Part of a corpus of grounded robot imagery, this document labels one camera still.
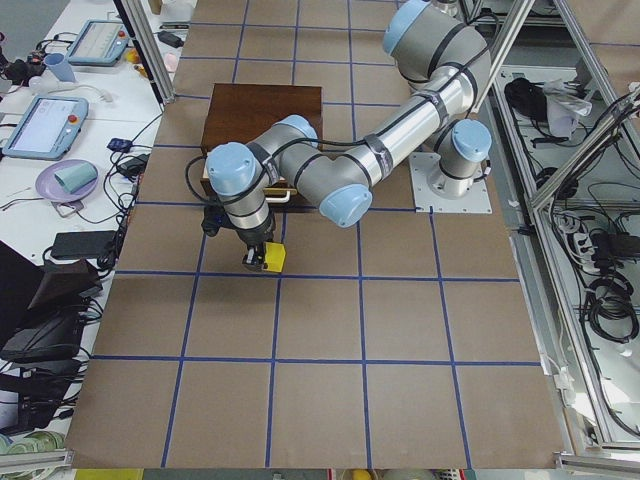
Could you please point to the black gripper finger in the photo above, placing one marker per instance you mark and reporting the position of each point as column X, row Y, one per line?
column 254, row 260

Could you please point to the light blue cup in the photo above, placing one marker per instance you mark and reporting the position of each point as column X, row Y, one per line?
column 59, row 66

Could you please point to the blue teach pendant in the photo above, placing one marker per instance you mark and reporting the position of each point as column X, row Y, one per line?
column 99, row 43
column 48, row 128

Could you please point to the black power adapter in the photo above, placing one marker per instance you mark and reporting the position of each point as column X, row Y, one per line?
column 77, row 245

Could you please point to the teal cup on plate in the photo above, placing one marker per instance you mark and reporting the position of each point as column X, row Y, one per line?
column 75, row 176

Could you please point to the dark wooden drawer cabinet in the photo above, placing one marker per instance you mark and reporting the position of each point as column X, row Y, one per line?
column 242, row 112

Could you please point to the lower blue teach pendant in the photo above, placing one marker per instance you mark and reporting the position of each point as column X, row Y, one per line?
column 48, row 128

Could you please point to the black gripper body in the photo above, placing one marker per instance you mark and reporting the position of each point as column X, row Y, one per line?
column 256, row 238

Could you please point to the purple plate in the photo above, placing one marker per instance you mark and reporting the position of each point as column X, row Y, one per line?
column 47, row 186

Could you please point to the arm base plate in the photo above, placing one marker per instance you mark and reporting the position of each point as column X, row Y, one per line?
column 435, row 192

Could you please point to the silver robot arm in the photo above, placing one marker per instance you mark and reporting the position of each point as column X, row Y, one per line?
column 447, row 60

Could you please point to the aluminium frame post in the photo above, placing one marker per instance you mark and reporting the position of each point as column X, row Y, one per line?
column 137, row 25

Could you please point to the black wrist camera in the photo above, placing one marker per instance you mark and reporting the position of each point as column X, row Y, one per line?
column 214, row 218

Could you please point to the yellow block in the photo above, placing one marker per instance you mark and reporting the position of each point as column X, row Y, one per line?
column 274, row 257

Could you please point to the upper blue teach pendant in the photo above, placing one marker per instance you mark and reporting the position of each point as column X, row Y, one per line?
column 99, row 43

